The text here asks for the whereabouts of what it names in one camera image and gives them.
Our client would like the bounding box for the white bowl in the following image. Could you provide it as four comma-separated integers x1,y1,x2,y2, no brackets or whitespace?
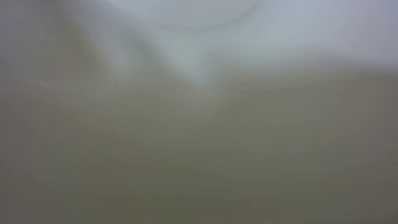
77,1,397,82

